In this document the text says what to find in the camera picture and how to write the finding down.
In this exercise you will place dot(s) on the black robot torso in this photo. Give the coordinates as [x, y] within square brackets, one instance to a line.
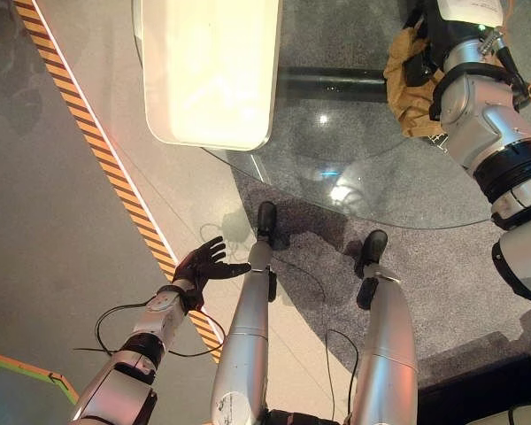
[305, 418]

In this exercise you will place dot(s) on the silver right robot leg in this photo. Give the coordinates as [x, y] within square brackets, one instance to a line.
[389, 345]

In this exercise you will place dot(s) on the yellow black hazard tape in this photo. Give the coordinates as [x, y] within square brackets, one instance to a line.
[98, 139]

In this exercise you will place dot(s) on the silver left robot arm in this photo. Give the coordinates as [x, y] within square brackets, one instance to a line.
[155, 319]

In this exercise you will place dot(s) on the yellow cloth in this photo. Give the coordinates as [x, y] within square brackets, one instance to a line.
[409, 110]

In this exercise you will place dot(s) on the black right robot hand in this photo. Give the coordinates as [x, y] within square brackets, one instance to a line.
[436, 35]

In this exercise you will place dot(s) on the silver robot leg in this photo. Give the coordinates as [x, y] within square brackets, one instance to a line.
[389, 345]
[248, 336]

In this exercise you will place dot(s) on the black robot foot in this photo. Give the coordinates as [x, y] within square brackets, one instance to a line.
[374, 248]
[267, 217]

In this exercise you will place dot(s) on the grey carpet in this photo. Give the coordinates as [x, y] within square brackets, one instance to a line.
[447, 274]

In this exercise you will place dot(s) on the silver left robot leg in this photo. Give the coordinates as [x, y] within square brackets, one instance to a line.
[248, 336]

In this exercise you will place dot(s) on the black right robot foot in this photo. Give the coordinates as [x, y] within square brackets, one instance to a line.
[374, 248]

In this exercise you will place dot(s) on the black left robot foot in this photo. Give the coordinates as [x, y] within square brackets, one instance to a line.
[267, 217]

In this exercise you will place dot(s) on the white plastic basket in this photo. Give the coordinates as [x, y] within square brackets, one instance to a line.
[208, 79]

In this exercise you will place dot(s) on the black low box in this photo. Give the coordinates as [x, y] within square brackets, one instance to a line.
[478, 389]

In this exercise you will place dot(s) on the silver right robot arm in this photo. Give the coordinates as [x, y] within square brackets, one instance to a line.
[482, 119]

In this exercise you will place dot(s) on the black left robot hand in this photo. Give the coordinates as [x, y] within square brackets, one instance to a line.
[201, 265]

